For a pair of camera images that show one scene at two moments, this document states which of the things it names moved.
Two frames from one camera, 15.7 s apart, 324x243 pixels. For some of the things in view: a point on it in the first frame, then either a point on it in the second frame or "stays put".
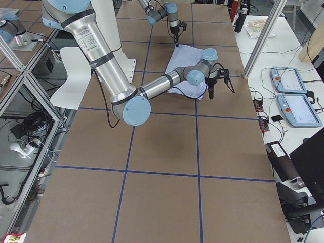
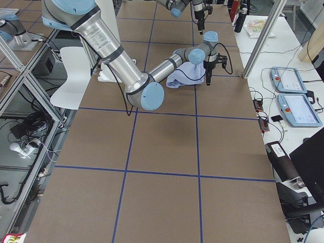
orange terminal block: [258, 105] stays put
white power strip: [23, 151] stays put
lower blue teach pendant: [298, 110] stays put
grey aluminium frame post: [278, 8] stays put
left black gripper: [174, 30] → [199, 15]
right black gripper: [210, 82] → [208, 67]
